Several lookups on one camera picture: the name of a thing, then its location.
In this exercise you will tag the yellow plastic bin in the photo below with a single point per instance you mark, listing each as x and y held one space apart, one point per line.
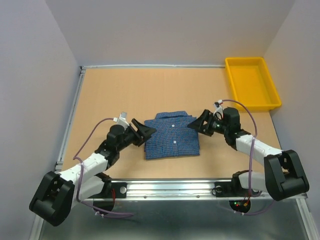
251 83

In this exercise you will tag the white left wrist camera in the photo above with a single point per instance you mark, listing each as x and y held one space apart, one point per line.
122 120

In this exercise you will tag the aluminium front rail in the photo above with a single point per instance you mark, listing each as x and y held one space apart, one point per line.
178 189

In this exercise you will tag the aluminium left side rail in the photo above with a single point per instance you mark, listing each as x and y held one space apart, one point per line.
61 155

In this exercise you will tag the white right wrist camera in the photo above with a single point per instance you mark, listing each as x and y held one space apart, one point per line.
218 107

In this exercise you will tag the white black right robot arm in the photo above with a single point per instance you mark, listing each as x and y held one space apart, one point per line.
283 175

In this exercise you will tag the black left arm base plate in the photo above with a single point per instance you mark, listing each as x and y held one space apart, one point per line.
117 190

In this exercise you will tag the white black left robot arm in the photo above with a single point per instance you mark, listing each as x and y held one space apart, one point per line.
58 193

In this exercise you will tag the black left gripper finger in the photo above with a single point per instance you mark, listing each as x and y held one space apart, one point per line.
142 130
139 138

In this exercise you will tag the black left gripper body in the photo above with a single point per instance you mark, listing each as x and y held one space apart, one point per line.
128 138

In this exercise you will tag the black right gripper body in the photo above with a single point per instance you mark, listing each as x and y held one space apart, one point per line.
221 128

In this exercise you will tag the blue checked long sleeve shirt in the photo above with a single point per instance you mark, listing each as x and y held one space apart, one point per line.
173 138

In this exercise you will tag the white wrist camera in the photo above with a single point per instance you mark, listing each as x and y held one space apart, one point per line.
122 120
218 107

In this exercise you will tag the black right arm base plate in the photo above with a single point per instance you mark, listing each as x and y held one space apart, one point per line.
224 189

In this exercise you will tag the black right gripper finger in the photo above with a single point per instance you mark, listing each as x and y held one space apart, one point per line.
208 130
205 119

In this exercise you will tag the aluminium rail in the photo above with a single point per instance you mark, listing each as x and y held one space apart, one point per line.
178 189
151 66
61 155

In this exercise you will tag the aluminium back rail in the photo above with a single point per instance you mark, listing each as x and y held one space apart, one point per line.
151 66

